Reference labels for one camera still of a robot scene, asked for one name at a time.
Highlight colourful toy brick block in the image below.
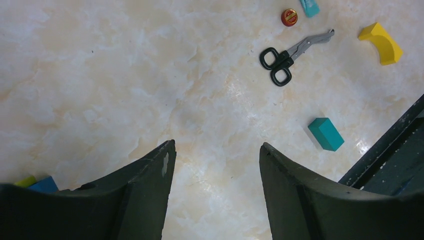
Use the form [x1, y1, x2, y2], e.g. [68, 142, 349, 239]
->
[13, 175, 59, 193]

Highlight yellow curved plastic piece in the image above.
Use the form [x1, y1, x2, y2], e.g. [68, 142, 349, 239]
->
[358, 22, 403, 66]

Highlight small red round cap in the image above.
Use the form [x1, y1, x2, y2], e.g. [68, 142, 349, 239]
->
[281, 8, 299, 27]

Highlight teal rectangular block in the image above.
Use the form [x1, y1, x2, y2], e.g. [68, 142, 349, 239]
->
[308, 117, 345, 152]

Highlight teal sachet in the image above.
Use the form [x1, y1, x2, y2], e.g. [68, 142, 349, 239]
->
[300, 0, 320, 18]

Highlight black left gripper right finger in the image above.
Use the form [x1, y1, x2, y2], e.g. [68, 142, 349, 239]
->
[259, 142, 424, 240]

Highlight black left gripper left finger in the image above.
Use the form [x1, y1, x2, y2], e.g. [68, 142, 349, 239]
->
[0, 140, 177, 240]

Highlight black handled bandage shears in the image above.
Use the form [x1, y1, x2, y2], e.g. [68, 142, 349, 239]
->
[259, 29, 335, 87]

